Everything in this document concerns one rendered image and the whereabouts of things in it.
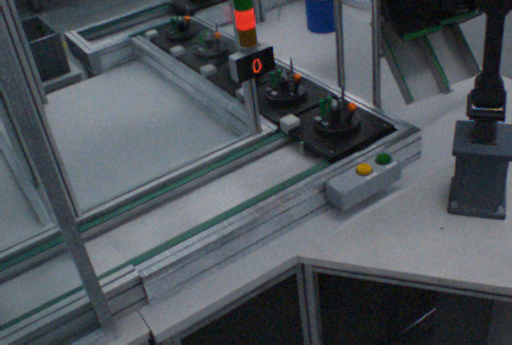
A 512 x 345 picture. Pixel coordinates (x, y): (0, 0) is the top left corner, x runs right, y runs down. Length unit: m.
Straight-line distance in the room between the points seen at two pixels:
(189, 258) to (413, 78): 0.88
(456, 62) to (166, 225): 1.03
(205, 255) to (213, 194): 0.25
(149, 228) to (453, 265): 0.76
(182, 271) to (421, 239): 0.59
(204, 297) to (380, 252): 0.44
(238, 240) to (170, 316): 0.25
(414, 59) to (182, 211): 0.84
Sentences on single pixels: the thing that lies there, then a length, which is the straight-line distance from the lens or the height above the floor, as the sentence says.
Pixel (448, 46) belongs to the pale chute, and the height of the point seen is 1.07.
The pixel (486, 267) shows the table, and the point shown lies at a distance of 1.49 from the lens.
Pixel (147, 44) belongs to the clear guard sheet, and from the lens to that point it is 1.51.
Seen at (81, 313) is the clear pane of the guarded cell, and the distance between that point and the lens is 1.35.
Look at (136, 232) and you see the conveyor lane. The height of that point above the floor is 0.92.
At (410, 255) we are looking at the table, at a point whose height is 0.86.
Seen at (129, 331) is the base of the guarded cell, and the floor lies 0.86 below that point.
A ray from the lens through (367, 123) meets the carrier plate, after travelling 1.76.
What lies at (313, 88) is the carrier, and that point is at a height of 0.97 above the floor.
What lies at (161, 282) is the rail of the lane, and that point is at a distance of 1.42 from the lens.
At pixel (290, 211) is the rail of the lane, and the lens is 1.53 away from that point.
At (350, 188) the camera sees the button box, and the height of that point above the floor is 0.96.
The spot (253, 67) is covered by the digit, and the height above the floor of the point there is 1.20.
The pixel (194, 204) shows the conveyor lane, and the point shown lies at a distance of 1.62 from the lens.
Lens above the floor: 1.91
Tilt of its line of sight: 34 degrees down
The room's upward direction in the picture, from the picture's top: 8 degrees counter-clockwise
